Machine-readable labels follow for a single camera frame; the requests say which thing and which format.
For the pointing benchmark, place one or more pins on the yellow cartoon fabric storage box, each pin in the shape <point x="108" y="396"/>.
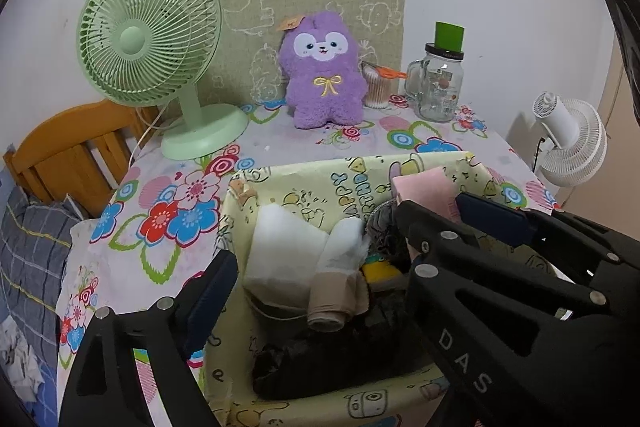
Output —
<point x="340" y="187"/>

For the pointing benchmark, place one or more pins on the beige stocking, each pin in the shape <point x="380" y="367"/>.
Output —
<point x="330" y="302"/>

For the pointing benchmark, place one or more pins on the orange wooden headboard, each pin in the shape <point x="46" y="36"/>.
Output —
<point x="55" y="147"/>

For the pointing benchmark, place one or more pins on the orange scissors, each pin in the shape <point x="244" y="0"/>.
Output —
<point x="390" y="72"/>

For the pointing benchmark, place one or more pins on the glass mug jar green top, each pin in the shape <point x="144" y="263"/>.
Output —
<point x="440" y="97"/>

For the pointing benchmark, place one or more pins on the beige cabinet door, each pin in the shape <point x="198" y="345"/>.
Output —
<point x="617" y="117"/>

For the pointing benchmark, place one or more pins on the floral tablecloth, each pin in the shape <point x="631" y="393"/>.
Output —
<point x="165" y="217"/>

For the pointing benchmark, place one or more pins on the white clip fan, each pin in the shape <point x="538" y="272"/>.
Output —
<point x="575" y="142"/>

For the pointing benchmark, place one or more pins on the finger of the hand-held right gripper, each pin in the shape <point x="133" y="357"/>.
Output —
<point x="495" y="219"/>
<point x="435" y="247"/>

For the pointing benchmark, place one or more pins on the grey sock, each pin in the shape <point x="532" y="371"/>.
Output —
<point x="382" y="227"/>

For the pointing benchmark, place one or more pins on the green desk fan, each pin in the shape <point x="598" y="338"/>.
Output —
<point x="135" y="42"/>

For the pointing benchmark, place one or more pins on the black cloth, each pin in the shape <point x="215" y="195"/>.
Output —
<point x="325" y="357"/>

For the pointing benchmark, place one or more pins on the white folded cloth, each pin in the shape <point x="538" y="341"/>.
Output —
<point x="285" y="252"/>

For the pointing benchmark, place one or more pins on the pink cloth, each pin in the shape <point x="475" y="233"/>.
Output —
<point x="425" y="189"/>

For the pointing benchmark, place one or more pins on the grey plaid blanket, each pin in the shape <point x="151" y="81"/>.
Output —
<point x="30" y="247"/>

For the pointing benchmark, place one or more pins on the purple plush toy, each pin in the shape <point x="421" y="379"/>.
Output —
<point x="320" y="92"/>

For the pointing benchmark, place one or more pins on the black flat panel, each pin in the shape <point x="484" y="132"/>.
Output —
<point x="622" y="32"/>

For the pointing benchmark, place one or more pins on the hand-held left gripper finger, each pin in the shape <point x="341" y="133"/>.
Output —
<point x="212" y="292"/>

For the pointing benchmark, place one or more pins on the clear cotton swab jar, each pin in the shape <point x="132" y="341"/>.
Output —
<point x="375" y="91"/>

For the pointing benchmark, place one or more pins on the white crumpled cloth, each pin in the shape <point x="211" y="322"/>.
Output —
<point x="15" y="357"/>

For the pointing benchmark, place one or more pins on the yellow soft item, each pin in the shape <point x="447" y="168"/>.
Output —
<point x="380" y="272"/>

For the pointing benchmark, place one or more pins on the beige cartoon printed board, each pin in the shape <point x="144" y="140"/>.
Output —
<point x="250" y="7"/>

